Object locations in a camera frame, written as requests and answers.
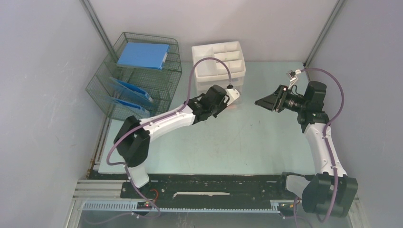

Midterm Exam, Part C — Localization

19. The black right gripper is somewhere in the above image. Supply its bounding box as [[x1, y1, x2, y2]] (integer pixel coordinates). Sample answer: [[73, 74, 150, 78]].
[[255, 85, 308, 113]]

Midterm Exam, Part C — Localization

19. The white plastic drawer organizer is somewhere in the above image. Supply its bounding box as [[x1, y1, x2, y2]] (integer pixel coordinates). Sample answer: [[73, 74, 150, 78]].
[[192, 41, 246, 95]]

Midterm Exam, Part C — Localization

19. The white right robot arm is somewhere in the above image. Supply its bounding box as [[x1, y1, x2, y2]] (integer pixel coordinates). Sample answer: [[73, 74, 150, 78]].
[[255, 81, 358, 218]]

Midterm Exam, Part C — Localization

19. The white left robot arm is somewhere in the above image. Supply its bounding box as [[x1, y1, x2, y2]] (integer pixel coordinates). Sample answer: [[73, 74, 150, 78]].
[[111, 85, 241, 198]]

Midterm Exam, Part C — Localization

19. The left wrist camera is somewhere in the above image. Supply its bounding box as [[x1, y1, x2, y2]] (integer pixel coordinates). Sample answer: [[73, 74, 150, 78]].
[[226, 84, 241, 106]]

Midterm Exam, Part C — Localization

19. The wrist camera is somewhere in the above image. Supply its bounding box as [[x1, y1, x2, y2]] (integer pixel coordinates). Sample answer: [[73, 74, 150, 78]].
[[287, 70, 301, 90], [226, 84, 241, 106]]

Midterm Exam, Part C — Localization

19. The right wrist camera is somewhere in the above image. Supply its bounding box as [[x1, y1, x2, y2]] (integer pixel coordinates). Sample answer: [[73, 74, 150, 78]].
[[287, 70, 301, 90]]

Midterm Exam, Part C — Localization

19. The green wire mesh rack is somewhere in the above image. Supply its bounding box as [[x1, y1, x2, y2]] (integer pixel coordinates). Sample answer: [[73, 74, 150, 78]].
[[86, 32, 182, 121]]

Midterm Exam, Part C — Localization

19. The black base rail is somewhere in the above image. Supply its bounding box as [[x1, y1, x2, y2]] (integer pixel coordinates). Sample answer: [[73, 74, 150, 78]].
[[73, 171, 360, 213]]

